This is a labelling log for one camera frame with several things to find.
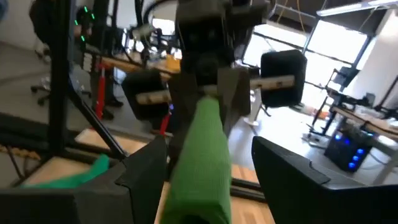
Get cardboard box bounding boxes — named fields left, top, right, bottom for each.
left=165, top=53, right=182, bottom=73

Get wooden desk red legs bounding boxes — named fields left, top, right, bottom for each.
left=99, top=51, right=183, bottom=80

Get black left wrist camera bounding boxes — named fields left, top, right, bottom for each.
left=175, top=12, right=237, bottom=63

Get wooden desk white legs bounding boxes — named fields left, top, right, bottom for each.
left=310, top=104, right=398, bottom=187

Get red desk leg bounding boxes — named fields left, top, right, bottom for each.
left=159, top=112, right=172, bottom=137
left=95, top=63, right=107, bottom=119

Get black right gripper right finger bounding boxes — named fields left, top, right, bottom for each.
left=251, top=136, right=398, bottom=224

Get green flat elastic band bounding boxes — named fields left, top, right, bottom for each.
left=21, top=154, right=111, bottom=189

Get black office chair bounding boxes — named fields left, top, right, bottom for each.
left=30, top=76, right=93, bottom=107

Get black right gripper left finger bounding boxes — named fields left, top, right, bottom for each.
left=0, top=135, right=169, bottom=224

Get person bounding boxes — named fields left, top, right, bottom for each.
left=104, top=67, right=124, bottom=109

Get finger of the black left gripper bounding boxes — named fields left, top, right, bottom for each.
left=167, top=73, right=205, bottom=175
left=217, top=67, right=252, bottom=136

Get green woven bandage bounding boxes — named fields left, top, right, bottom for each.
left=160, top=95, right=233, bottom=224

